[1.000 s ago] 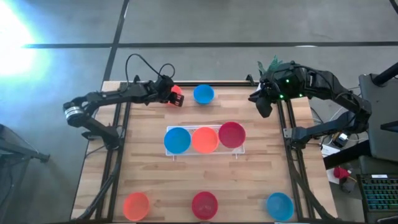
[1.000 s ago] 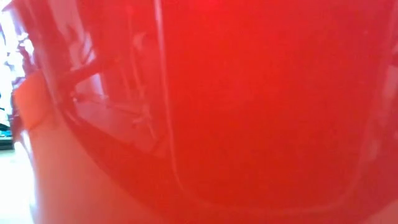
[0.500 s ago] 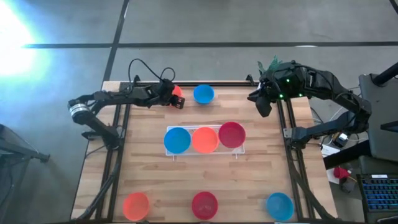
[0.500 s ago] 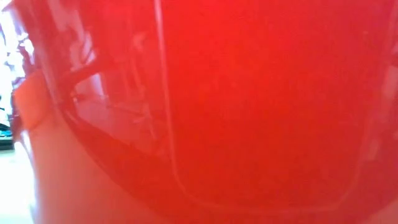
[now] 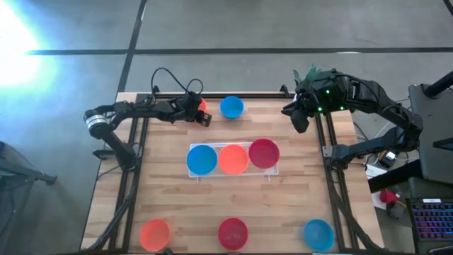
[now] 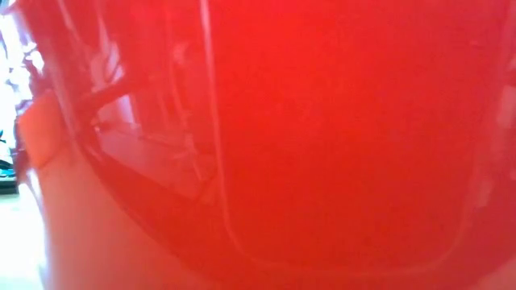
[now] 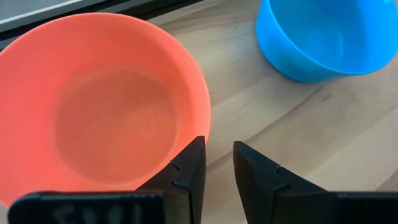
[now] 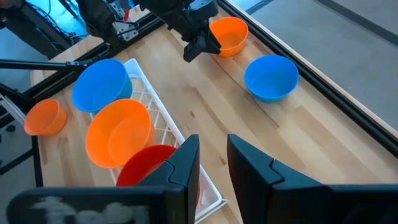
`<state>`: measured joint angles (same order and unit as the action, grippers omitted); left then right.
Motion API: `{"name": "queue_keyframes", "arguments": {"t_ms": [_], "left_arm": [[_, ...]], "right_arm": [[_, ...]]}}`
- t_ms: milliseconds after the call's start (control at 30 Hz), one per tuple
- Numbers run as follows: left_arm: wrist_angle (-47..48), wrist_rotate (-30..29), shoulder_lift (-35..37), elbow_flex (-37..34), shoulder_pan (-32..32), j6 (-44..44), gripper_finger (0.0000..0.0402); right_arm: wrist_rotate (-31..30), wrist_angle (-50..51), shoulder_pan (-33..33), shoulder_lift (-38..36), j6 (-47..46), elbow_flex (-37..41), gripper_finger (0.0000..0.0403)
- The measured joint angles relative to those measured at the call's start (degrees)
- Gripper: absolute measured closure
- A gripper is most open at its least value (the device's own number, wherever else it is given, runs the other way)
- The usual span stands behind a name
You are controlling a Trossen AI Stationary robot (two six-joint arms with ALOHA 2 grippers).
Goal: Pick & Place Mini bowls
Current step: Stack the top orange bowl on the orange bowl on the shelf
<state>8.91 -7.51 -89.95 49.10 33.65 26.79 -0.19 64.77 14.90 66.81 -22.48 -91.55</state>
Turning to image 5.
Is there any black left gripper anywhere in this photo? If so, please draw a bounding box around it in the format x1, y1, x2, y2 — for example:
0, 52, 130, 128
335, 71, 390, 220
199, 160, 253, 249
171, 92, 212, 128

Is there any white wire rack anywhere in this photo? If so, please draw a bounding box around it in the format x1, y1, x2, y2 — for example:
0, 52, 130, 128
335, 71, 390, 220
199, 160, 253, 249
187, 141, 280, 182

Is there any red mini bowl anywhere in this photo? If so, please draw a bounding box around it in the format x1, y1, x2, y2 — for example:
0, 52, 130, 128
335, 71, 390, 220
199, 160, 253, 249
248, 137, 281, 170
217, 217, 249, 251

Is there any white paper box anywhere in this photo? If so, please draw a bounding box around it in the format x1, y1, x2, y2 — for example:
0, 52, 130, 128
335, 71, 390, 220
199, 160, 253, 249
365, 164, 390, 181

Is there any blue mini bowl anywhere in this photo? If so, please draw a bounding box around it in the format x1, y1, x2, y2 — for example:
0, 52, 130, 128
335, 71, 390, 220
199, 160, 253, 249
186, 144, 218, 176
219, 96, 245, 119
302, 218, 336, 253

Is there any small black white device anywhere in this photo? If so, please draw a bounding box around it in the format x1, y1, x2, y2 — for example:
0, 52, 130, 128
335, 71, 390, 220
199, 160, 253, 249
379, 151, 398, 168

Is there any black pole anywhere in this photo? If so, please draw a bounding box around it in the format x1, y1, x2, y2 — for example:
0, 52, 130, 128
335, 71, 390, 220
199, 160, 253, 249
423, 70, 453, 99

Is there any small red object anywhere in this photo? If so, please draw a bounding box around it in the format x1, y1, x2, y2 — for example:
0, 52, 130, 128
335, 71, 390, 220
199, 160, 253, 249
379, 190, 398, 205

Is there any dark grey side desk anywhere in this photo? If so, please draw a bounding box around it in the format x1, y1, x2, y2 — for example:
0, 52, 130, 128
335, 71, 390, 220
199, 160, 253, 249
408, 83, 453, 185

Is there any black metal table frame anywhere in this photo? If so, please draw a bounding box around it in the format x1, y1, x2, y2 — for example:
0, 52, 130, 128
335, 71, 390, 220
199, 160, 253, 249
81, 92, 386, 254

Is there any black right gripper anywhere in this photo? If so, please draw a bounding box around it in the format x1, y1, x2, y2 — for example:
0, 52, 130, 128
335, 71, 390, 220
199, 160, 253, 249
281, 69, 355, 135

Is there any dark metal stand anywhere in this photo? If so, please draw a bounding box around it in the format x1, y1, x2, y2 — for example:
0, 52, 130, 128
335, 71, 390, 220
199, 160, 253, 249
0, 140, 58, 255

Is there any laptop with lit keyboard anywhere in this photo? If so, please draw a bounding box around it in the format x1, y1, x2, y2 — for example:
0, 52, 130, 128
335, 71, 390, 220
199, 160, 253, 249
406, 198, 453, 254

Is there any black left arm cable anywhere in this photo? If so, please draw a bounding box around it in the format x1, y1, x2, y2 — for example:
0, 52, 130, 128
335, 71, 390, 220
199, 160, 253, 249
151, 67, 205, 96

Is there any potted plant in white pot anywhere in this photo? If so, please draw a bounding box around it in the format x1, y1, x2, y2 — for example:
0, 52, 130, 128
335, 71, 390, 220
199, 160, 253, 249
292, 62, 321, 103

